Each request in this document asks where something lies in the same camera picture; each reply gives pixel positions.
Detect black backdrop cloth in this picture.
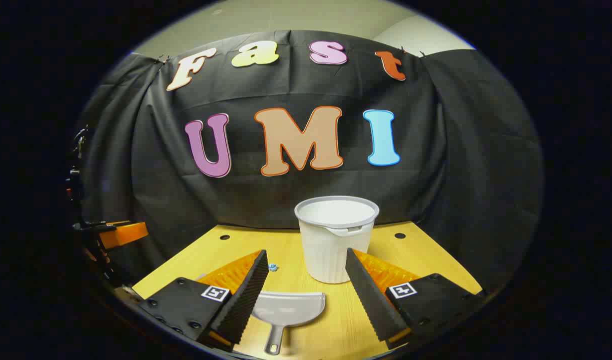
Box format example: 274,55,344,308
78,30,544,296

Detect grey plastic dustpan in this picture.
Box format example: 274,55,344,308
251,291,326,356

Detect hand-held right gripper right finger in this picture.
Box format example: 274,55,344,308
345,247,486,350

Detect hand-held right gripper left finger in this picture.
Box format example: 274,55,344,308
138,249,270,351

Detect white ribbed garbage bin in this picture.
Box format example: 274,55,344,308
294,195,380,285

